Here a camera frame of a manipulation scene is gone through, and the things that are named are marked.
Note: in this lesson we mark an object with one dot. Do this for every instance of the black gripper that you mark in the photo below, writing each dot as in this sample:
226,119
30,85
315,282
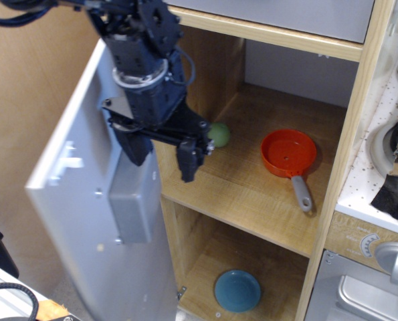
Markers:
155,108

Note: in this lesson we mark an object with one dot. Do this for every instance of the silver fridge door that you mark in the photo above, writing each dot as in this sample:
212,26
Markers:
70,187

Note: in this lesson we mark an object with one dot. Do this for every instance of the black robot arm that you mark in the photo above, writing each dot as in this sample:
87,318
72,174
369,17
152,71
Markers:
142,38

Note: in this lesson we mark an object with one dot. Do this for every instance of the green toy ball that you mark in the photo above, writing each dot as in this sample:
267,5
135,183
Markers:
219,133

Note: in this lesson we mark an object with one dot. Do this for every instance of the wooden toy kitchen cabinet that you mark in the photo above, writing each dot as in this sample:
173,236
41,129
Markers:
235,215

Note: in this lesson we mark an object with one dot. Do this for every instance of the red toy pan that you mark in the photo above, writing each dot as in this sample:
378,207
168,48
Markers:
290,153

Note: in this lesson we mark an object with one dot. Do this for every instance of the blue toy plate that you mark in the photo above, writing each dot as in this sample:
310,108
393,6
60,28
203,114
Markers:
237,291

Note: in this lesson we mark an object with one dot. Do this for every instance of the orange tape piece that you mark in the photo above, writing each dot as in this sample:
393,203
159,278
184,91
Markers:
50,310

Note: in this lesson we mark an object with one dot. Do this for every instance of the white speckled stove top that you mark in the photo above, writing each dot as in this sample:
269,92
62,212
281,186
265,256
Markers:
369,169

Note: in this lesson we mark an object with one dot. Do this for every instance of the silver oven door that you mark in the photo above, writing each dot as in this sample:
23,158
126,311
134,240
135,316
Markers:
323,304

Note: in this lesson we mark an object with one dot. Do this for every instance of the silver freezer door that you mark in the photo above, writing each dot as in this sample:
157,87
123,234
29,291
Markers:
340,19

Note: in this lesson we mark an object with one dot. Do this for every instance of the silver oven knob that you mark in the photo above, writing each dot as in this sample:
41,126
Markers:
386,255

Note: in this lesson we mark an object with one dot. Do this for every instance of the aluminium rail frame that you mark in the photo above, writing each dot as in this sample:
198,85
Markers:
15,303

